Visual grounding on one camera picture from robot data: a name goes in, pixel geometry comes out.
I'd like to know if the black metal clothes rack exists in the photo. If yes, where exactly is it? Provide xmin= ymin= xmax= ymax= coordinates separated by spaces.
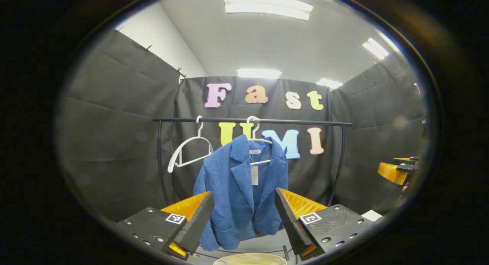
xmin=152 ymin=118 xmax=353 ymax=208

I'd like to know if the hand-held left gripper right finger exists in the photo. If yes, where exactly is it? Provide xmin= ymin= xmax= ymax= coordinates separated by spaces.
xmin=274 ymin=188 xmax=377 ymax=261

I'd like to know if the black backdrop cloth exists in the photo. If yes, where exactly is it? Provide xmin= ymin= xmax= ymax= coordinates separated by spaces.
xmin=57 ymin=28 xmax=426 ymax=223

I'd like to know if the blue corduroy jacket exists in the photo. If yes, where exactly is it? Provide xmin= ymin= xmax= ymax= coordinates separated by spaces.
xmin=193 ymin=134 xmax=289 ymax=251

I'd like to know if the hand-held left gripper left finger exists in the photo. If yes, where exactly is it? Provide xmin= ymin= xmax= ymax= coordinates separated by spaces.
xmin=115 ymin=191 xmax=215 ymax=261

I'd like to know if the white plastic hanger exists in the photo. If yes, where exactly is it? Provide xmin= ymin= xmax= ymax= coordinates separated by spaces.
xmin=246 ymin=116 xmax=274 ymax=167
xmin=167 ymin=115 xmax=214 ymax=174

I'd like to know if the white flat board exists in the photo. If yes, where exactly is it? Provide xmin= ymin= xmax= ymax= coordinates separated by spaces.
xmin=361 ymin=210 xmax=383 ymax=222

